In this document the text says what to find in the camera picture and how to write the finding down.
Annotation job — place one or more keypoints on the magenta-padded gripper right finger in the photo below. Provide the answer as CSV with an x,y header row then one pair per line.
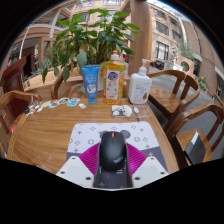
x,y
150,170

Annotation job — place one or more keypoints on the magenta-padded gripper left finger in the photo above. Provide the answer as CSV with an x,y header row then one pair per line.
x,y
73,170

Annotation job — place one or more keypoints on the black computer mouse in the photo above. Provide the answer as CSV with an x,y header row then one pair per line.
x,y
112,151

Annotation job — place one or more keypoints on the grey white printed mouse pad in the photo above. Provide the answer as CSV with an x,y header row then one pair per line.
x,y
83,136

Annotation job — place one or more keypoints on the wooden armchair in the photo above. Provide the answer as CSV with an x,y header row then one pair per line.
x,y
13,96
56,86
166,96
186,140

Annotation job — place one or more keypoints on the black notebook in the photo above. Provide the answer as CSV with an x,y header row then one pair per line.
x,y
196,148

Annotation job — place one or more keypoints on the small white sticker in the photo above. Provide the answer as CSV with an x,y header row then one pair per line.
x,y
82,105

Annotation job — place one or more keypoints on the white crumpled packet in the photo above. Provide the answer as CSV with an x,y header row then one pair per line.
x,y
121,110

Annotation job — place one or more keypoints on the blue sticker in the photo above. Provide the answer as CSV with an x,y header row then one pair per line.
x,y
73,102

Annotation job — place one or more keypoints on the oval colourful sticker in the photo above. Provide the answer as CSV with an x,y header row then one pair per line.
x,y
63,100

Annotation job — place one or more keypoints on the small black key fob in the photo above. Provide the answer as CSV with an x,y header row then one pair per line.
x,y
27,111

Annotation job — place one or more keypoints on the white pump bottle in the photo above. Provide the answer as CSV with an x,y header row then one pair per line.
x,y
139,88

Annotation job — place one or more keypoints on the blue squeeze tube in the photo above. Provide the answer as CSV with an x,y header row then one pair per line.
x,y
90,83

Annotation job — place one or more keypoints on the yellow dish soap bottle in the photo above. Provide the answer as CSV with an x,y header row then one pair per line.
x,y
114,80

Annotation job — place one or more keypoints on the black parked car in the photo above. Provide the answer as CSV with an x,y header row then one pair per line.
x,y
160,64

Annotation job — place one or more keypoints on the dark wooden lectern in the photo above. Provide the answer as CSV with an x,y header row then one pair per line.
x,y
13,76

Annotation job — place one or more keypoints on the green plant in white pot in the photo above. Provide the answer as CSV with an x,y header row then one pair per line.
x,y
90,36

